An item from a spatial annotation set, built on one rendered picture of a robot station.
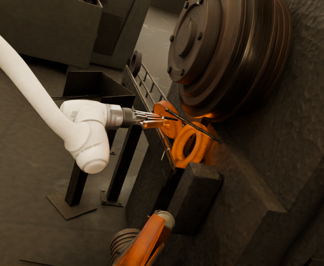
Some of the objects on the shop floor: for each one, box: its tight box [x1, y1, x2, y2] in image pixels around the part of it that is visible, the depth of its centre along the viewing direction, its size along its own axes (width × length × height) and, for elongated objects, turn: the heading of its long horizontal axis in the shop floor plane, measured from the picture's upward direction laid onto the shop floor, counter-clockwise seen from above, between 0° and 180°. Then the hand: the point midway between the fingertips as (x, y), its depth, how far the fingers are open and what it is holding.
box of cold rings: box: [0, 0, 103, 75], centre depth 350 cm, size 103×83×79 cm
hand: (170, 121), depth 133 cm, fingers closed
